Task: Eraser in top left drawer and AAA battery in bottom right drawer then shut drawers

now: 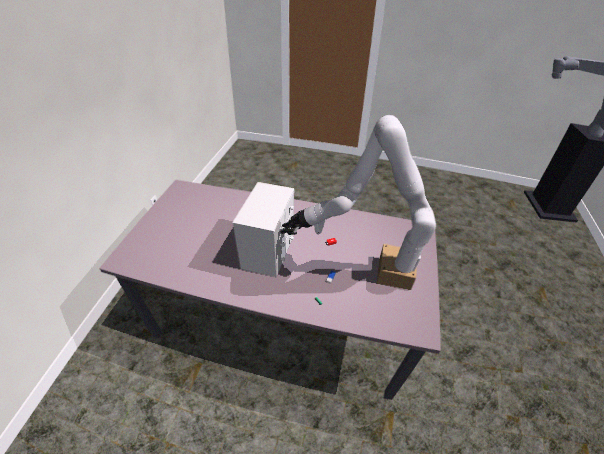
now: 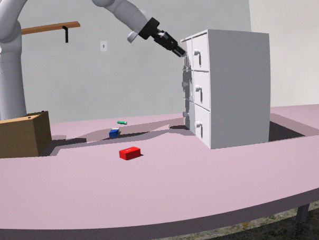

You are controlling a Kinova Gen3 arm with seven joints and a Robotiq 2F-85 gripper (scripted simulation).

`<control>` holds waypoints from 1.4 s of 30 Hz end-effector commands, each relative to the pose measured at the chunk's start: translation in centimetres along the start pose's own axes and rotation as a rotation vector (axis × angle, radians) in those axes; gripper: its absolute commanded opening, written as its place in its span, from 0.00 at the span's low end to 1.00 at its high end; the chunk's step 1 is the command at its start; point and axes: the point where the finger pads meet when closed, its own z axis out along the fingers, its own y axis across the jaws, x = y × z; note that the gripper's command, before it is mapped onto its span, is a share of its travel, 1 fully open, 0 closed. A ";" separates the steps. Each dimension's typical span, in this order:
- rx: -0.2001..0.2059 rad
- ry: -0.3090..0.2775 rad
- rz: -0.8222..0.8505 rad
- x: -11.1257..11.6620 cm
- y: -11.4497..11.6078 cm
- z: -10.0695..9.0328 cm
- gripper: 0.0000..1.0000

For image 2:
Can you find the white chest of drawers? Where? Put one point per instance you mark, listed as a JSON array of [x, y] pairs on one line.
[[239, 76]]

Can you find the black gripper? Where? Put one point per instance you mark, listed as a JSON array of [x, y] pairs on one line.
[[161, 37]]

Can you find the red 9v battery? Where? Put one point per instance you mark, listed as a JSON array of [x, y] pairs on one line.
[[129, 153]]

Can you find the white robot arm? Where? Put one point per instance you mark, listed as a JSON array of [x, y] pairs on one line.
[[12, 100]]

